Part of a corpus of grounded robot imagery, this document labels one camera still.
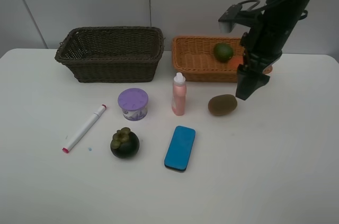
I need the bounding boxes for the orange wicker basket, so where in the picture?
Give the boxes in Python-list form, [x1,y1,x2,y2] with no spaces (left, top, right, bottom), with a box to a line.
[172,35,273,84]

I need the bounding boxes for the brown kiwi fruit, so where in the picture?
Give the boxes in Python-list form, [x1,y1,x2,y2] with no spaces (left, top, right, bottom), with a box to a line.
[208,94,237,116]

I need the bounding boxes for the white marker red caps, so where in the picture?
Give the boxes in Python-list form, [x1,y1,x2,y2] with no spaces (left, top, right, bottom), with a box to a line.
[62,104,106,154]

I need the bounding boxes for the dark purple mangosteen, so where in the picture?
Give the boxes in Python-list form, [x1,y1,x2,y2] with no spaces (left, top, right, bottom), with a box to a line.
[110,127,140,159]

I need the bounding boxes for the dark brown wicker basket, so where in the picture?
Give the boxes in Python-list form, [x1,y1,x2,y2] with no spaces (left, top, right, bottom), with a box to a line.
[55,26,164,83]

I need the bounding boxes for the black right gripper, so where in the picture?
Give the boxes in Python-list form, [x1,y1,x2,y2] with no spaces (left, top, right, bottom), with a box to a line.
[235,9,295,101]

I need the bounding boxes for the purple lid air freshener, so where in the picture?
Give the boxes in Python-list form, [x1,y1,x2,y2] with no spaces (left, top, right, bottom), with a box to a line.
[118,88,149,121]

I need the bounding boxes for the green avocado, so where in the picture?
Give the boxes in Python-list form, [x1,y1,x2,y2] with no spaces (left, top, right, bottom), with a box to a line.
[213,43,234,62]

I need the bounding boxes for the blue whiteboard eraser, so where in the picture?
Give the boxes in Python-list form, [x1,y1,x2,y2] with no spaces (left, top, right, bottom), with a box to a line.
[164,126,195,172]

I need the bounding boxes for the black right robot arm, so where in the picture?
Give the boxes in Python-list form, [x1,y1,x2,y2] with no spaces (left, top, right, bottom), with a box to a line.
[236,0,310,100]

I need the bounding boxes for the pink bottle white cap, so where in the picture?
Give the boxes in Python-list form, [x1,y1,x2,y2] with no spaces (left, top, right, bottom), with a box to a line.
[172,72,186,116]

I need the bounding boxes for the orange round fruit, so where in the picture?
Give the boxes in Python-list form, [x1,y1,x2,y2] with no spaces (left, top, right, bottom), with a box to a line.
[227,56,243,71]

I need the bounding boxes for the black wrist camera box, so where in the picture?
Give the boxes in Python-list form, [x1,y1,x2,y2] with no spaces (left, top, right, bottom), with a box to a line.
[218,0,260,33]

